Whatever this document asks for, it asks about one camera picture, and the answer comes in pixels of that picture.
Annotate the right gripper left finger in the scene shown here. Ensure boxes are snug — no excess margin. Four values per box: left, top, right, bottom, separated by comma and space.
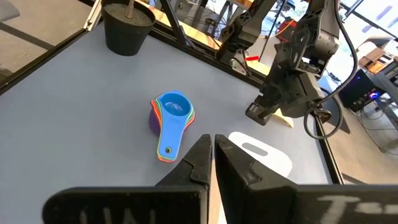
42, 134, 213, 224

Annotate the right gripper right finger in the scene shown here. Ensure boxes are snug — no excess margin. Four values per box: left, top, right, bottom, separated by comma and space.
215, 134, 398, 224

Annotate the orange measuring cup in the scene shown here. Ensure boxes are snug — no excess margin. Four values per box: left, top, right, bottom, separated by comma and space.
150, 100, 197, 164

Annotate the blue measuring cup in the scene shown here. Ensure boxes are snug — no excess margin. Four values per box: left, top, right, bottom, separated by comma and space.
157, 91, 192, 160

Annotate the purple measuring cup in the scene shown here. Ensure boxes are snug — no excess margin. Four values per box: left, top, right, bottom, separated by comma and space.
148, 108, 162, 136

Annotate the red measuring cup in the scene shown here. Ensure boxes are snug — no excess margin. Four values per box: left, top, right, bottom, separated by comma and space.
151, 98, 195, 162

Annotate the white plastic basket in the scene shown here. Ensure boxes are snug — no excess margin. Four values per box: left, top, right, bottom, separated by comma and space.
228, 131, 293, 178

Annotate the red tool box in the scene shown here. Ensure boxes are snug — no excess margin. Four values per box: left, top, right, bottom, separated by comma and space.
275, 17, 297, 43

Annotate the black computer tower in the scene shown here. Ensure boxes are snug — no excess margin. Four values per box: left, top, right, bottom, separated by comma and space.
338, 68, 384, 113

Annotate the black plant pot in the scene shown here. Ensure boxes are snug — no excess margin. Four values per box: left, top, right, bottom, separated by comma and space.
101, 0, 156, 57

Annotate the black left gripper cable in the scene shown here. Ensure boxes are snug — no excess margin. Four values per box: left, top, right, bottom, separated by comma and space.
303, 0, 359, 140

